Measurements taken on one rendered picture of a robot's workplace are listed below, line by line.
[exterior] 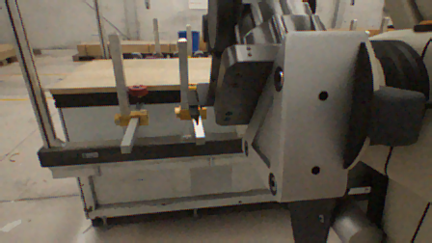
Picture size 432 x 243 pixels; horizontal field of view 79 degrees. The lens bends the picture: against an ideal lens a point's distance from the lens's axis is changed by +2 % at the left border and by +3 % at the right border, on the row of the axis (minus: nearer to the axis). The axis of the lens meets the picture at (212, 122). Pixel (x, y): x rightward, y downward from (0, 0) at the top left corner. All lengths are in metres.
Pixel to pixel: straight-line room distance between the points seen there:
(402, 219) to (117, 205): 1.52
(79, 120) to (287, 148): 1.31
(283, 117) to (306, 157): 0.03
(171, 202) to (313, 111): 1.52
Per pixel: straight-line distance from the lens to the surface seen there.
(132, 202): 1.70
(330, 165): 0.19
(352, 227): 0.36
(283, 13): 0.23
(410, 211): 0.34
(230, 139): 1.17
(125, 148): 0.91
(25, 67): 1.19
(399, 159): 0.25
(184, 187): 1.62
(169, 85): 1.28
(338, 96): 0.18
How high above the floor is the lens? 1.24
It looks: 24 degrees down
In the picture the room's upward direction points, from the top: straight up
